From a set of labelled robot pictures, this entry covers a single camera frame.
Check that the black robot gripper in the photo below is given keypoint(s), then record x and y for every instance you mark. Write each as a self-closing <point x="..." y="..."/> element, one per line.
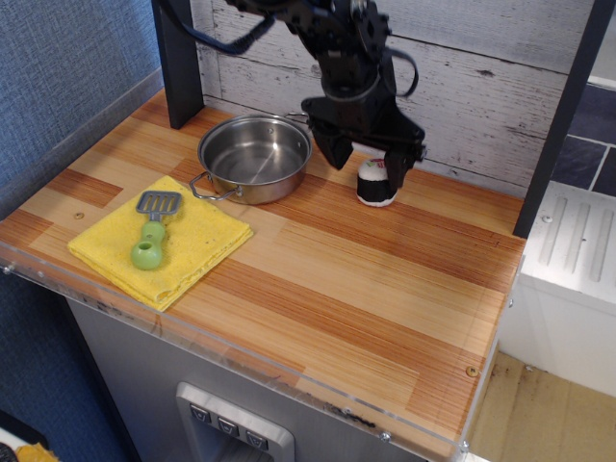
<point x="371" y="118"/>

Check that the plush sushi roll toy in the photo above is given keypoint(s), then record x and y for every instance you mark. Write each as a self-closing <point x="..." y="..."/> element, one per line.
<point x="373" y="187"/>

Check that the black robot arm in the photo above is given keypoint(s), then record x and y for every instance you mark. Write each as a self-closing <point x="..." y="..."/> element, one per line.
<point x="346" y="38"/>

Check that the stainless steel pot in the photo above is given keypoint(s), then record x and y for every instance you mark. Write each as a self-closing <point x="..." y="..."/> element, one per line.
<point x="252" y="160"/>

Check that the yellow folded cloth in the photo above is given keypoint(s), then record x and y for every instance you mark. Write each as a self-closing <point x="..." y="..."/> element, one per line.
<point x="197" y="238"/>

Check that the green grey toy spatula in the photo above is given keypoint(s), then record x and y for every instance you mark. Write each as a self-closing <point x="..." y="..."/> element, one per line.
<point x="147" y="253"/>

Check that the white ribbed side cabinet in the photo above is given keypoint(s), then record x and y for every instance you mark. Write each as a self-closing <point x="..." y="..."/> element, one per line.
<point x="561" y="313"/>

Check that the clear acrylic front guard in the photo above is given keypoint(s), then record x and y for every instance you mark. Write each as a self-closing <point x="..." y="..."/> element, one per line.
<point x="142" y="355"/>

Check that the silver dispenser panel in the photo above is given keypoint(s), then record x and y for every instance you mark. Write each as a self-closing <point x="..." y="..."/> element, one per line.
<point x="218" y="430"/>

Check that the yellow object bottom corner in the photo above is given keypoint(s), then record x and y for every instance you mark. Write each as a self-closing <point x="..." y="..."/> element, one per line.
<point x="35" y="453"/>

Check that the dark grey left post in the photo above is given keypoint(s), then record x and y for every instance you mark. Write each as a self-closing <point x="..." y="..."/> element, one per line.
<point x="181" y="74"/>

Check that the dark grey post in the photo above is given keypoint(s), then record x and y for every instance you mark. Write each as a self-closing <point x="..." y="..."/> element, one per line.
<point x="587" y="52"/>
<point x="181" y="74"/>

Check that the dark grey right post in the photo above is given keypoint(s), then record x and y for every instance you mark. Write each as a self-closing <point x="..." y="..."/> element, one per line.
<point x="587" y="52"/>

